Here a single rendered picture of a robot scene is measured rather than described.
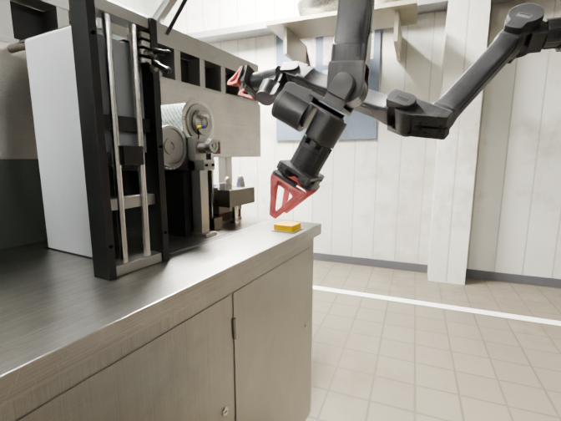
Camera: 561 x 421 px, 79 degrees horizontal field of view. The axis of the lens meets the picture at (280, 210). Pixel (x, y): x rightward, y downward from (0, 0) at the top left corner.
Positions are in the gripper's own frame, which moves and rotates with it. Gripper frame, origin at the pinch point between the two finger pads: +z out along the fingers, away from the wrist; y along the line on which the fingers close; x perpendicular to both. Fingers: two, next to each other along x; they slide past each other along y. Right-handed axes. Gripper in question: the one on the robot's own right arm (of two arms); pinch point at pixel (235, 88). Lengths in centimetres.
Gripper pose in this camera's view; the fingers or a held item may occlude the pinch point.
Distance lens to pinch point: 126.0
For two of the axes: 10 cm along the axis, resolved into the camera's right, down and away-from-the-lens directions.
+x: 2.0, -9.4, 2.7
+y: 5.5, 3.3, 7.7
